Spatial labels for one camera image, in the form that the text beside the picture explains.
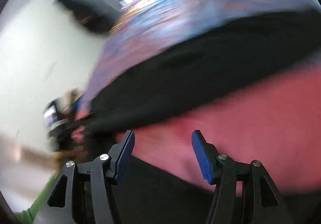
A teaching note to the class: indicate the person's green shirt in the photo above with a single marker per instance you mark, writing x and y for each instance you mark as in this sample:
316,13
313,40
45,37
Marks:
37,204

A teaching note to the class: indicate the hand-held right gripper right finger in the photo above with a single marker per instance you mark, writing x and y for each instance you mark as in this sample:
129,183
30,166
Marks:
202,157

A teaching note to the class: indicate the black pants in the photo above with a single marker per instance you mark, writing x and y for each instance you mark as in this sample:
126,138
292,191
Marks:
200,75

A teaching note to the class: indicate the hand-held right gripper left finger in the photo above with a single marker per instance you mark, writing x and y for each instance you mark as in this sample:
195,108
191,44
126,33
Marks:
125,156

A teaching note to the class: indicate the person's left forearm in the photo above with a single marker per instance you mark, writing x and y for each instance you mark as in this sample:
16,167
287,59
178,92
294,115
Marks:
27,155

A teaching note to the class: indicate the multicolour striped satin bedspread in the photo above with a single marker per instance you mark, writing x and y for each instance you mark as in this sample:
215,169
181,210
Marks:
250,128

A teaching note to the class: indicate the hanging dark clothes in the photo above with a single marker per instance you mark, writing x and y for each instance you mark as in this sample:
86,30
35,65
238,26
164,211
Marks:
87,10

